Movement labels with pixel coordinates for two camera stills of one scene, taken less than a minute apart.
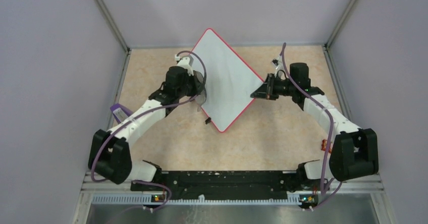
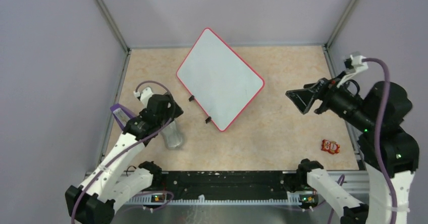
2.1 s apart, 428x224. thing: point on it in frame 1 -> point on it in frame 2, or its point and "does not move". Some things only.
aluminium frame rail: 357,200 does not move
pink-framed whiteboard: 229,81 does not move
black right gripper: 266,90 -> 303,98
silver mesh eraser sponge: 200,99 -> 173,136
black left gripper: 195,83 -> 169,109
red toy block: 324,145 does not move
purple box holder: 120,112 does not move
